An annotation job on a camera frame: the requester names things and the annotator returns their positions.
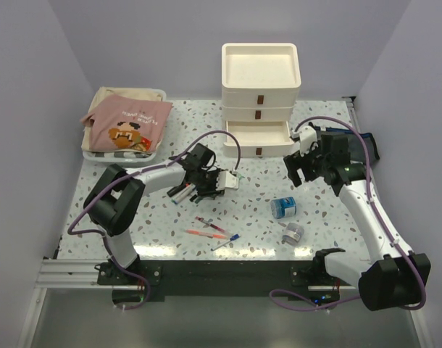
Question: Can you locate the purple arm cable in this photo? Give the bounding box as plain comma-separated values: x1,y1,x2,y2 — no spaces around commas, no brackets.
67,130,242,311
270,115,427,312

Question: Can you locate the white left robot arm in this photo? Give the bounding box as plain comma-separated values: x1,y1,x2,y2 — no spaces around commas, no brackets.
83,144,226,284

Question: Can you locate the pink printed t-shirt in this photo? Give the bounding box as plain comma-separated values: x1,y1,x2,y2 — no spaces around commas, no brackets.
79,96,173,153

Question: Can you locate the blue label can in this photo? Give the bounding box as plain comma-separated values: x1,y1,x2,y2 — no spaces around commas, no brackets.
270,196,297,219

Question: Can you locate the blue cap ballpoint pen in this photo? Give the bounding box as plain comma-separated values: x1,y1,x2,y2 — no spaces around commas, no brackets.
211,234,240,252

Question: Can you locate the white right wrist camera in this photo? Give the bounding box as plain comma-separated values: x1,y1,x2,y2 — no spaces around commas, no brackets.
290,125,317,156

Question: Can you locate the dark red pen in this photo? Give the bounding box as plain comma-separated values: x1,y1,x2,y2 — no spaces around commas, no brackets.
195,216,232,236

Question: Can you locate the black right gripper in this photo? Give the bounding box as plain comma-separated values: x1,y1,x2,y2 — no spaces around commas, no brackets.
284,137,330,187

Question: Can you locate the blue cap white marker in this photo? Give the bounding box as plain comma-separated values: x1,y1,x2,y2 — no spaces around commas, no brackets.
172,186,196,205

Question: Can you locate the green cap white marker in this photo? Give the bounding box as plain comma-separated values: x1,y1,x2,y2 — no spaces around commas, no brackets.
172,184,192,202

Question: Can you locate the clear tape roll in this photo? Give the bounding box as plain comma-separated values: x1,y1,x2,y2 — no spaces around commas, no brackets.
282,223,304,247

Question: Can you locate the white laundry tray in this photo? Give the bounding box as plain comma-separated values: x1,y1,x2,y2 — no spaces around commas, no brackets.
81,86,167,167

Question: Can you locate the orange pen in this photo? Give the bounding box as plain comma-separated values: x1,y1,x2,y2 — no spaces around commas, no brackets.
185,230,228,239

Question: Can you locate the aluminium frame rail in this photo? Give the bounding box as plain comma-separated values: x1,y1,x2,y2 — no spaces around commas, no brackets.
35,260,352,291

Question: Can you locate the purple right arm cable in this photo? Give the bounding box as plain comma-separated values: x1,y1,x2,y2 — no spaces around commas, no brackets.
270,115,427,312

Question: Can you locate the orange black highlighter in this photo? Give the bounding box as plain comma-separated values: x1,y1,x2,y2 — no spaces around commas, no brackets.
167,184,185,197

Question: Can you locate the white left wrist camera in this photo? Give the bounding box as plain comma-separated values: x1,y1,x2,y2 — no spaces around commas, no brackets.
217,170,239,191

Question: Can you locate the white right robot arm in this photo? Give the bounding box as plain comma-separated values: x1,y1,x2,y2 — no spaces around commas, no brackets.
284,126,431,311

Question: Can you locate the cream drawer organizer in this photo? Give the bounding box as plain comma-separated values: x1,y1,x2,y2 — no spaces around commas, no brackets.
221,43,301,157

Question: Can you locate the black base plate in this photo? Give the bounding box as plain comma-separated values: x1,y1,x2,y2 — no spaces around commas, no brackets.
96,259,354,304

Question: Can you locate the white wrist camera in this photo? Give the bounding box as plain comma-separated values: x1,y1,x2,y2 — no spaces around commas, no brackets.
290,125,317,156
217,170,239,191

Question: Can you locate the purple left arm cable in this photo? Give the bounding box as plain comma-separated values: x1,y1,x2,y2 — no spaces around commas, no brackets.
67,130,242,311

